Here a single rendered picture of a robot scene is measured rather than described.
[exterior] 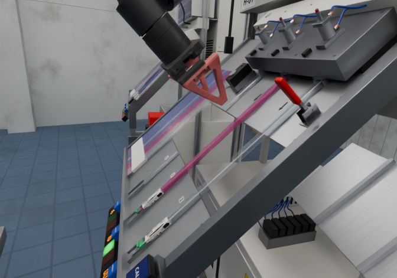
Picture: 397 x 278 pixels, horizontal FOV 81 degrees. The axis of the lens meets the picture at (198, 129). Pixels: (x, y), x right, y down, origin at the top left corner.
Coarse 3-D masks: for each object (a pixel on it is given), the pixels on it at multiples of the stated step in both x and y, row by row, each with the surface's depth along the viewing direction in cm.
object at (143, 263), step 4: (144, 260) 37; (140, 264) 37; (144, 264) 36; (136, 268) 37; (140, 268) 36; (144, 268) 36; (132, 272) 37; (136, 272) 36; (140, 272) 36; (144, 272) 35; (148, 272) 35; (128, 276) 37; (132, 276) 36; (136, 276) 36; (140, 276) 35; (144, 276) 34
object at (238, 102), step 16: (240, 48) 100; (224, 64) 99; (240, 64) 86; (256, 80) 68; (272, 80) 62; (288, 80) 56; (304, 80) 52; (336, 80) 45; (352, 80) 42; (240, 96) 67; (256, 96) 61; (272, 96) 56; (320, 96) 45; (336, 96) 42; (240, 112) 60; (256, 112) 55; (272, 112) 51; (256, 128) 51; (288, 128) 44; (304, 128) 41; (288, 144) 41
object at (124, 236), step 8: (128, 176) 78; (128, 184) 73; (128, 192) 69; (128, 200) 65; (128, 208) 62; (120, 216) 58; (128, 216) 59; (120, 224) 55; (120, 232) 53; (128, 232) 54; (120, 240) 50; (128, 240) 51; (120, 248) 48; (128, 248) 49; (120, 256) 46; (128, 256) 47; (120, 264) 44; (128, 264) 46; (120, 272) 43
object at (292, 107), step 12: (312, 84) 47; (300, 96) 47; (288, 108) 47; (276, 120) 46; (264, 132) 46; (252, 144) 46; (240, 156) 46; (228, 168) 46; (216, 180) 46; (204, 192) 47; (180, 204) 47; (192, 204) 47; (168, 216) 47; (144, 240) 47
